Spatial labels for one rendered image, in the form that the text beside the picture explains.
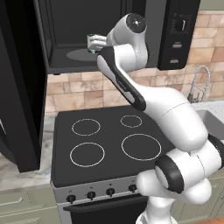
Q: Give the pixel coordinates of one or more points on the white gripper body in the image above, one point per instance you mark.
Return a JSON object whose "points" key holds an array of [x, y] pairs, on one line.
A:
{"points": [[101, 43]]}

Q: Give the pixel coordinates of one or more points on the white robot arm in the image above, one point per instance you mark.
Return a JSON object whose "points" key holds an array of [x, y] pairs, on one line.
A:
{"points": [[175, 116]]}

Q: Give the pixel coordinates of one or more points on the white green cup of tea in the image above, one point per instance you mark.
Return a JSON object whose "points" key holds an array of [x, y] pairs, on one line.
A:
{"points": [[91, 43]]}

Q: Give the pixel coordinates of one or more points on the grey microwave turntable plate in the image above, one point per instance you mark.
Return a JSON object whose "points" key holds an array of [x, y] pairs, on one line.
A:
{"points": [[78, 55]]}

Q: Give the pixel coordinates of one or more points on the black microwave oven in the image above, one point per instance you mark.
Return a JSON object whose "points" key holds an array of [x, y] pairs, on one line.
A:
{"points": [[73, 26]]}

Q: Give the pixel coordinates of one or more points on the black microwave knob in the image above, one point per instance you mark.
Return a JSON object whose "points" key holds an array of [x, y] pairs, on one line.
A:
{"points": [[181, 25]]}

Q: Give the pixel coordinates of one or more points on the black microwave door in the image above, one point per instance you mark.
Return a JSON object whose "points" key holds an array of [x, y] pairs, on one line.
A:
{"points": [[20, 87]]}

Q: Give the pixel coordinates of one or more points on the silver spring tap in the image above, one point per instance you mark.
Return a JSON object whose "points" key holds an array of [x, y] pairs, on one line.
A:
{"points": [[205, 75]]}

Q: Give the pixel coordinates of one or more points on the black hob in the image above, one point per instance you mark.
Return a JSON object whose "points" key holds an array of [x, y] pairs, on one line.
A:
{"points": [[110, 163]]}

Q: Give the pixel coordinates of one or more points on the grey sink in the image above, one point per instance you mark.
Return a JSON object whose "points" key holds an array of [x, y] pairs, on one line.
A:
{"points": [[214, 121]]}

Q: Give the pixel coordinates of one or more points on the black oven knob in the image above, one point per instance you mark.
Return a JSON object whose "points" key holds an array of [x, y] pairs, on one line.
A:
{"points": [[91, 195], [71, 199], [132, 187], [110, 191]]}

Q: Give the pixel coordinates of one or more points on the silver oven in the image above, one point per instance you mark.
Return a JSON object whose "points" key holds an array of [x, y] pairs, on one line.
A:
{"points": [[61, 207]]}

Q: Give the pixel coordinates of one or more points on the pale green drawer front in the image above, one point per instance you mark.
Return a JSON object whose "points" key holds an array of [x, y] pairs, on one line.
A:
{"points": [[32, 198]]}

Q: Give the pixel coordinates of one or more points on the black oven door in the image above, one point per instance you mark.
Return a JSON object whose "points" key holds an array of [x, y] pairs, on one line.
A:
{"points": [[108, 217]]}

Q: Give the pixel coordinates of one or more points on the pale green cupboard door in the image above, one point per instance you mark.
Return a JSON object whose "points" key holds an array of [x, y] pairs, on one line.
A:
{"points": [[215, 204], [29, 217]]}

